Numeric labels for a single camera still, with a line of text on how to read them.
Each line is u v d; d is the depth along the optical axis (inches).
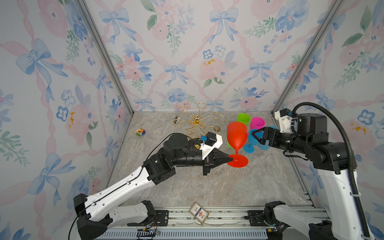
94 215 15.0
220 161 20.1
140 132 41.9
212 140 16.6
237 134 22.7
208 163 17.7
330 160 14.2
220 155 19.2
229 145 22.0
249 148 39.4
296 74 37.5
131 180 16.8
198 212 29.5
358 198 13.6
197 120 30.1
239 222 28.9
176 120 44.7
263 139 20.9
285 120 21.0
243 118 37.8
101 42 32.1
